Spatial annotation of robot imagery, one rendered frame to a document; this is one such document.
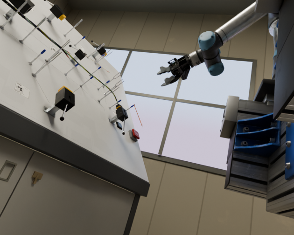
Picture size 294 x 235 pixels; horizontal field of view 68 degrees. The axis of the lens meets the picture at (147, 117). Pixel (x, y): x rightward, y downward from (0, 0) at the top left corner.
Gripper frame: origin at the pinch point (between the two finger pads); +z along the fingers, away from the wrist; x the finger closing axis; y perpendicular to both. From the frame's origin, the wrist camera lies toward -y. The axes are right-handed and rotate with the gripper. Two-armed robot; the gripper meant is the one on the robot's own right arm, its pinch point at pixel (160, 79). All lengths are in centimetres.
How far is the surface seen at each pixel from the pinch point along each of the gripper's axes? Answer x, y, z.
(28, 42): -6, 61, 31
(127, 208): 63, 13, 32
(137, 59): -114, -106, 49
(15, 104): 30, 71, 25
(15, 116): 35, 71, 24
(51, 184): 51, 53, 34
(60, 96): 27, 61, 18
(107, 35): -179, -104, 81
